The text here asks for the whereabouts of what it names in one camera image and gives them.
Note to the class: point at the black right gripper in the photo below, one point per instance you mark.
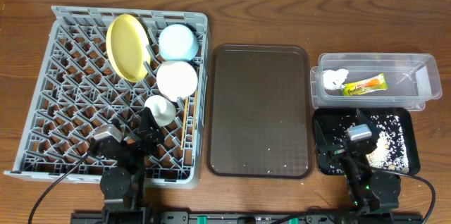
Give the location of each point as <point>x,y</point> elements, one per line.
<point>337,151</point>

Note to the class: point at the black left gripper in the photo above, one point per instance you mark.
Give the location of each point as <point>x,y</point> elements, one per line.
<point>152,142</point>

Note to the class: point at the white plastic cup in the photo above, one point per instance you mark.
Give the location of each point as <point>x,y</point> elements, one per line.
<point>162,109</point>

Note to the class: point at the white tissue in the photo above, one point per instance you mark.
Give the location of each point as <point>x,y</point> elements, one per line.
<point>334,79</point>

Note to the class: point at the pink bowl with food scraps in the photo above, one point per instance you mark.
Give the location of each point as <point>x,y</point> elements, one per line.
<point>176,80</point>

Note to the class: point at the yellow orange snack wrapper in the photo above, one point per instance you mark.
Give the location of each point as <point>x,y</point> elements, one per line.
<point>373,84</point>

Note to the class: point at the yellow plastic plate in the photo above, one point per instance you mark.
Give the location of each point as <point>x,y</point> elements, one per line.
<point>126,46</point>

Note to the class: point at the light blue plastic bowl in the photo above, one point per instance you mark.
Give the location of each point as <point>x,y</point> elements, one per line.
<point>178,43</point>

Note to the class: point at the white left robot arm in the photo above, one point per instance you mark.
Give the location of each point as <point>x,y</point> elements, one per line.
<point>123,185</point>

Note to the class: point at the scattered rice food scraps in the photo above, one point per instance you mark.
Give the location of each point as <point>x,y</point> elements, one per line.
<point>396,146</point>

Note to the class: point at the black plastic tray bin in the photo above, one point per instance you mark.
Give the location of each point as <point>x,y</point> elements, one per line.
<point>326,120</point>

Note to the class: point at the clear plastic bin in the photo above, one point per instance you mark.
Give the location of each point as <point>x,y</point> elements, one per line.
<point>412,80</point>

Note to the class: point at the grey plastic dish rack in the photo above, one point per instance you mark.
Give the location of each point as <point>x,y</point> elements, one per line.
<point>77,91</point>

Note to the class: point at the brown serving tray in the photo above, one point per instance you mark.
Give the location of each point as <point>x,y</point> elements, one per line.
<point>260,112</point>

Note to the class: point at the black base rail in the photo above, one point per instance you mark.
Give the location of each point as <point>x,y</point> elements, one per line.
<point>180,217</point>

